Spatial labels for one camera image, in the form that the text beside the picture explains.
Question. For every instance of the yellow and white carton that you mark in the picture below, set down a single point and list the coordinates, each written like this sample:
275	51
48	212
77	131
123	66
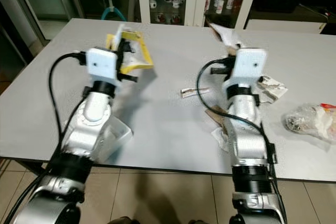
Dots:
139	61

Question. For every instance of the white brown cardboard scrap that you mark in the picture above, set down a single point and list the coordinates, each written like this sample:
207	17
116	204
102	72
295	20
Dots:
228	38

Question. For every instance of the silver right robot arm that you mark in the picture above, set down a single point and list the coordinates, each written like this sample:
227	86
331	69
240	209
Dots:
247	135

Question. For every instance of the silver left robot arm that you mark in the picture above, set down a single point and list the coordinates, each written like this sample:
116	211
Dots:
89	124

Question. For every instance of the large white paper sheet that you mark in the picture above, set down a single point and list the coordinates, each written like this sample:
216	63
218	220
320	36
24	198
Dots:
121	135

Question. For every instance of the rolled white cardboard strip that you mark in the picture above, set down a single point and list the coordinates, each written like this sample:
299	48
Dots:
194	92

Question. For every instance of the red and white bottle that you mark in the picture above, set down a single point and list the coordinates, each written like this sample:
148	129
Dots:
209	1

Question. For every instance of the brown cardboard piece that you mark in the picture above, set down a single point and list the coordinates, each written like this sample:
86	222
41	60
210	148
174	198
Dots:
215	115

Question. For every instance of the torn white cardboard piece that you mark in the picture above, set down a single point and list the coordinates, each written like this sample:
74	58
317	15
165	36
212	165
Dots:
273	88

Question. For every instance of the white side table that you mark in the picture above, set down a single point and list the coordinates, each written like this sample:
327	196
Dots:
286	24

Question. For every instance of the clear crumpled plastic bag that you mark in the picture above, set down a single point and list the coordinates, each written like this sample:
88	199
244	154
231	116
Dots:
310	121

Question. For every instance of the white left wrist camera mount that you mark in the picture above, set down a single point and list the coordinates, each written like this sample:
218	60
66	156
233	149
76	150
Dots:
101	65

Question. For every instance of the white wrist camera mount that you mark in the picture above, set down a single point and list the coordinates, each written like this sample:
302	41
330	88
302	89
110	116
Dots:
101	65
249	64

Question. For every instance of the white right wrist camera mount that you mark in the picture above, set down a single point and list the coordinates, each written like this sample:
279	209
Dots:
249	64

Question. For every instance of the dark metal table frame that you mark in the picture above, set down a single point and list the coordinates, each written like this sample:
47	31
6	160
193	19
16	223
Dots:
34	167

